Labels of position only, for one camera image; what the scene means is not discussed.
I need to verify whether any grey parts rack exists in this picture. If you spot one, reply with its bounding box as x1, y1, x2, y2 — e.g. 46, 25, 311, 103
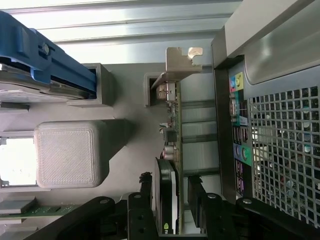
0, 63, 213, 240

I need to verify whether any green RAM stick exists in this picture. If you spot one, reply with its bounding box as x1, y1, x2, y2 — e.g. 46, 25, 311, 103
0, 204, 83, 219

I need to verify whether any hard disk in blue caddy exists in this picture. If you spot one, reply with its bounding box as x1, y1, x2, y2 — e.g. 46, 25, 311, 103
0, 11, 97, 103

